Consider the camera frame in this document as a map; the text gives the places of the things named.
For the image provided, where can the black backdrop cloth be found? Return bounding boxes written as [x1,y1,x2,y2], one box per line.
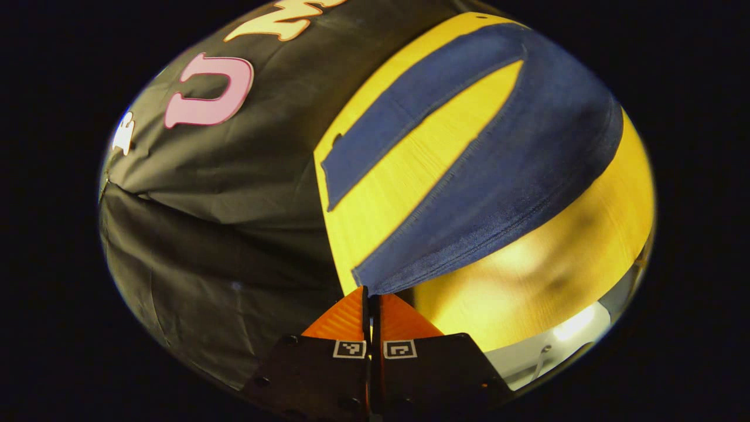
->
[98,0,504,392]

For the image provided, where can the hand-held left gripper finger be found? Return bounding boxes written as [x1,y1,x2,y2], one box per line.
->
[370,292,516,422]
[242,285,372,422]

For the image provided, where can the blue jeans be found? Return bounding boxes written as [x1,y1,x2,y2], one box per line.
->
[321,22,625,297]

